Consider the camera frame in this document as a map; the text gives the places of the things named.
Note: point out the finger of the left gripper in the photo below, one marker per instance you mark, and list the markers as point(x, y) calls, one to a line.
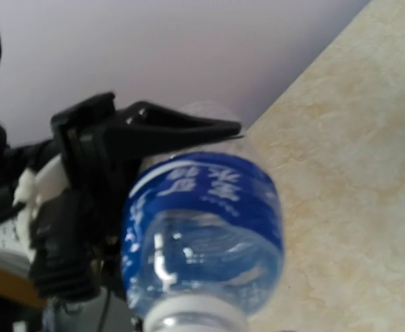
point(145, 129)

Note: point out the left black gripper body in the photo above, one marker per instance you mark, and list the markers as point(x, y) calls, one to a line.
point(76, 235)

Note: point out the blue label water bottle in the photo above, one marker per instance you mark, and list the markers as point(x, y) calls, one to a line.
point(202, 241)

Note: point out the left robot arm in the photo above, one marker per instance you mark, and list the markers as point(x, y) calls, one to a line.
point(14, 160)

